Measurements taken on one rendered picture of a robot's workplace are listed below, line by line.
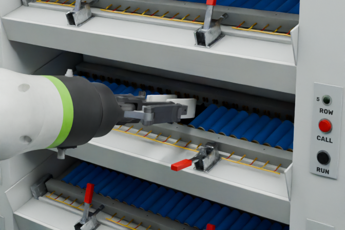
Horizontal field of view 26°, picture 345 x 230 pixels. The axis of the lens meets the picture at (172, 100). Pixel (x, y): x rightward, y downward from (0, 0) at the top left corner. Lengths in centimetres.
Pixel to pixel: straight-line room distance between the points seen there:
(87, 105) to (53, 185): 54
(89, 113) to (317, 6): 31
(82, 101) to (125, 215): 45
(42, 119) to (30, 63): 56
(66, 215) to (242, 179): 44
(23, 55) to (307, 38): 63
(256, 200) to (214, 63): 20
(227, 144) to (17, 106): 39
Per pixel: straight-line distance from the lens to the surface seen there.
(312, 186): 101
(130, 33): 117
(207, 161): 112
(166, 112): 105
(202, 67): 108
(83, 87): 95
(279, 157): 108
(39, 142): 90
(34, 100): 87
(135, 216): 133
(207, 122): 120
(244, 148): 111
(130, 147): 122
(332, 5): 94
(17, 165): 146
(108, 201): 138
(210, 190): 112
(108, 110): 98
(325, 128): 97
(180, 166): 107
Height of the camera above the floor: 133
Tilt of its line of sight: 16 degrees down
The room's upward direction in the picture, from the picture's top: straight up
